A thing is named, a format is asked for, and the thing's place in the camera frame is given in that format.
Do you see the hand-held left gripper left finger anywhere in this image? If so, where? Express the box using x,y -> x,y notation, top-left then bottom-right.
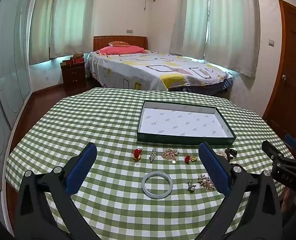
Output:
14,142 -> 101,240

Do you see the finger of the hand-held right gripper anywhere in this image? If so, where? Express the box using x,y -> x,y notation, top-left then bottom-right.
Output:
261,140 -> 289,166
284,134 -> 296,153

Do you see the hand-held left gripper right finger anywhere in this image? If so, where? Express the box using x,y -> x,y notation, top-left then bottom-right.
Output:
198,141 -> 284,240

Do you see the gold pearl cluster brooch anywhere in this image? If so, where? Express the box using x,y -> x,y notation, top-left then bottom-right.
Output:
197,174 -> 216,191

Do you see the dark bead bracelet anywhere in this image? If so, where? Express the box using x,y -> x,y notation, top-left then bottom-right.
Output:
224,148 -> 238,161

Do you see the garnet bead bracelet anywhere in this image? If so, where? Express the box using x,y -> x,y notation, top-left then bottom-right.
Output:
229,162 -> 247,173

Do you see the red flower gold charm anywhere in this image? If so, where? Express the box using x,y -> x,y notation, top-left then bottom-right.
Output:
183,155 -> 198,165

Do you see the green shallow box white lining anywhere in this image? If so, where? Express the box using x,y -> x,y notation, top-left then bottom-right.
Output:
137,100 -> 236,145

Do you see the red knot gold charm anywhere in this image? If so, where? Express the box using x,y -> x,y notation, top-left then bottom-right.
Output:
132,148 -> 143,165

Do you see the white jade bangle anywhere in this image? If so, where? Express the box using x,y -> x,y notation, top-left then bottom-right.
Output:
141,171 -> 173,200

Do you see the person's right hand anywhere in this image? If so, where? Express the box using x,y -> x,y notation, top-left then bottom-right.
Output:
281,188 -> 296,215

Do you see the green checked tablecloth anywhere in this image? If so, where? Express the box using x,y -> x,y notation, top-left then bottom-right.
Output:
5,87 -> 296,240

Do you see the wooden door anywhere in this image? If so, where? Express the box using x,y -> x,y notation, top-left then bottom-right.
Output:
261,0 -> 296,140

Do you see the blue plaid mattress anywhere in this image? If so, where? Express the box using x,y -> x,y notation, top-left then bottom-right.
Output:
168,78 -> 233,93

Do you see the dark wooden nightstand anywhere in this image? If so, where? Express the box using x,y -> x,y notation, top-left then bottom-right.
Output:
60,60 -> 87,93

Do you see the bed with patterned cover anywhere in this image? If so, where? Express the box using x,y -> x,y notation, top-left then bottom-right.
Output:
87,51 -> 234,92

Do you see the glass sliding wardrobe door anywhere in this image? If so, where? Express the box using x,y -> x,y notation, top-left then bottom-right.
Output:
0,0 -> 34,170

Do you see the pink pillow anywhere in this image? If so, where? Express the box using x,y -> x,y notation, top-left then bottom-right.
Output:
96,45 -> 147,55

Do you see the wooden bed headboard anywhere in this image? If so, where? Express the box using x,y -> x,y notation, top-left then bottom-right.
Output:
93,36 -> 148,53

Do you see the white curtain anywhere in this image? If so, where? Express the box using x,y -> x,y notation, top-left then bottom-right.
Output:
169,0 -> 210,59
49,0 -> 97,59
204,0 -> 261,78
29,0 -> 62,65

